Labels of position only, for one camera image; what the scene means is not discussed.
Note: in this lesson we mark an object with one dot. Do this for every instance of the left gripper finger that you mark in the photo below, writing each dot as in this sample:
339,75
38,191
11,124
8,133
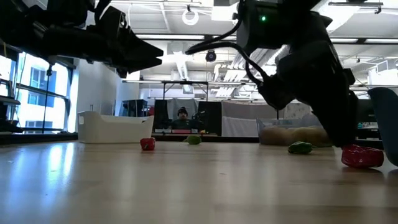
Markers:
136,65
140,48

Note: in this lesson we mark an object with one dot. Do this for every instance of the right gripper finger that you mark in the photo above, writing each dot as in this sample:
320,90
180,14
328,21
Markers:
348,121
331,121

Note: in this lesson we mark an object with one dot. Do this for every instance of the small red toy pepper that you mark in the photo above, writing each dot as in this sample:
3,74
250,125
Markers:
147,144
362,158

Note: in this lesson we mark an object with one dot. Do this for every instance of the small green toy pepper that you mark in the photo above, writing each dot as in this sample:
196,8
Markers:
193,140
300,147

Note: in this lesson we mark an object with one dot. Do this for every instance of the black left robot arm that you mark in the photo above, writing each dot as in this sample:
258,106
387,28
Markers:
31,21

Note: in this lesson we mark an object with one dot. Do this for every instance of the black background monitor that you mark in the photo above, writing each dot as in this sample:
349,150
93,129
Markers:
363,110

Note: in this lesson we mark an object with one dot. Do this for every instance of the long ceiling light strip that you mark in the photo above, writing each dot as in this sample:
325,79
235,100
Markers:
171,36

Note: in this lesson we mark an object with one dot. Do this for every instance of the black cabinet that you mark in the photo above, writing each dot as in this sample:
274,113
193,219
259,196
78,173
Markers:
135,108

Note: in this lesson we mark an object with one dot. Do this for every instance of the black tripod stand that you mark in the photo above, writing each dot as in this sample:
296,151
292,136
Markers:
49,71

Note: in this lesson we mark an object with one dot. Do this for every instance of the narrow black standing panel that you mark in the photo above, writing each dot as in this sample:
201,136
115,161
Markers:
161,112

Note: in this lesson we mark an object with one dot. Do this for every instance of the grey fabric curtain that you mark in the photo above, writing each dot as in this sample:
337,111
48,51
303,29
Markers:
174,104

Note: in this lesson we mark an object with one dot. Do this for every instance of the clear grey plastic basket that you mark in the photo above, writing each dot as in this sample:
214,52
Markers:
267,124

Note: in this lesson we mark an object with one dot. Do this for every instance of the white plastic basket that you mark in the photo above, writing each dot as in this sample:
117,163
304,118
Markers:
115,130

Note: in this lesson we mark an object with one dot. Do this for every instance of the round black ceiling spotlight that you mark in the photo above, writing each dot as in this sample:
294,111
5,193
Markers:
211,56

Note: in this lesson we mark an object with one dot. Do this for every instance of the person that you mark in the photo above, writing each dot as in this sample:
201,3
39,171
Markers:
183,123

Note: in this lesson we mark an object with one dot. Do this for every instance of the large bright window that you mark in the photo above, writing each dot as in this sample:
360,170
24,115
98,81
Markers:
37,109

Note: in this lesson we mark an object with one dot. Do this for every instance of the white fabric partition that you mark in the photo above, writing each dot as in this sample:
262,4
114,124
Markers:
239,126

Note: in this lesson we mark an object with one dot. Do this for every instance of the wide black standing panel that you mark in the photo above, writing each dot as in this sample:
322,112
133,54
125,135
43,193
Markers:
213,118

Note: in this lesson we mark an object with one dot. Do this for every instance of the dark grey desk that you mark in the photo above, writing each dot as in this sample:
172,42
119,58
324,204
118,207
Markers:
9,100

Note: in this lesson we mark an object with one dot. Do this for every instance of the black metal table frame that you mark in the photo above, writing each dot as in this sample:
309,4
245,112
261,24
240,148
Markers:
186,82

